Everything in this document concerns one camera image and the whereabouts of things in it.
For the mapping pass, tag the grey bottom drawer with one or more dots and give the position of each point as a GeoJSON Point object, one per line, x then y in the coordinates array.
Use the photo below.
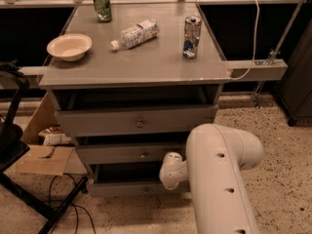
{"type": "Point", "coordinates": [128, 179]}

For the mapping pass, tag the grey drawer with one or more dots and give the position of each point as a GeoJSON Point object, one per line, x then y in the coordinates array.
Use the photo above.
{"type": "Point", "coordinates": [128, 179]}
{"type": "Point", "coordinates": [128, 153]}
{"type": "Point", "coordinates": [135, 121]}

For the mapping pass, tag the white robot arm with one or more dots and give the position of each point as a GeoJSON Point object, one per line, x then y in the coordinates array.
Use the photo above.
{"type": "Point", "coordinates": [215, 157]}

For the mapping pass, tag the grey top drawer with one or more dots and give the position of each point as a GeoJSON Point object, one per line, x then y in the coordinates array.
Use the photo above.
{"type": "Point", "coordinates": [135, 121]}

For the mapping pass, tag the grey middle drawer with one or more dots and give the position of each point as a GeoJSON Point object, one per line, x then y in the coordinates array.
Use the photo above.
{"type": "Point", "coordinates": [128, 153]}

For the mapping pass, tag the grey drawer cabinet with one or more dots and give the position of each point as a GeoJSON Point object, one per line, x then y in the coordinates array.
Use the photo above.
{"type": "Point", "coordinates": [154, 73]}

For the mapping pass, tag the brown cardboard box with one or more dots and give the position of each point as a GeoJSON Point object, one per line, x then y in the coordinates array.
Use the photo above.
{"type": "Point", "coordinates": [41, 159]}

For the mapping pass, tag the clear plastic water bottle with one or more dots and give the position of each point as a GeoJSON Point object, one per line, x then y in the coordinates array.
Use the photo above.
{"type": "Point", "coordinates": [135, 35]}

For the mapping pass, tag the dark cabinet on right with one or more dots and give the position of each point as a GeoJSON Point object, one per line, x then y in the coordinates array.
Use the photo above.
{"type": "Point", "coordinates": [295, 89]}

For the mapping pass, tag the silver blue energy can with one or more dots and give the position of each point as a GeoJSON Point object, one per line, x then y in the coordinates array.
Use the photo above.
{"type": "Point", "coordinates": [192, 35]}

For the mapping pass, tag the white bowl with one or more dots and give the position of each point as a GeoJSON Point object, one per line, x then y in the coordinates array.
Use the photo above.
{"type": "Point", "coordinates": [70, 47]}

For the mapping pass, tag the black chair stand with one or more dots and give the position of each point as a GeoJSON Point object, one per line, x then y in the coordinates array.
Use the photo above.
{"type": "Point", "coordinates": [12, 148]}

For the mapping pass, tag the green soda can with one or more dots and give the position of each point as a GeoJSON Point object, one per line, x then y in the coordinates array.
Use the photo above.
{"type": "Point", "coordinates": [103, 10]}

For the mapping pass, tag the metal rail bar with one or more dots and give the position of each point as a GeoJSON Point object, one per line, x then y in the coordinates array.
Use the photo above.
{"type": "Point", "coordinates": [248, 70]}

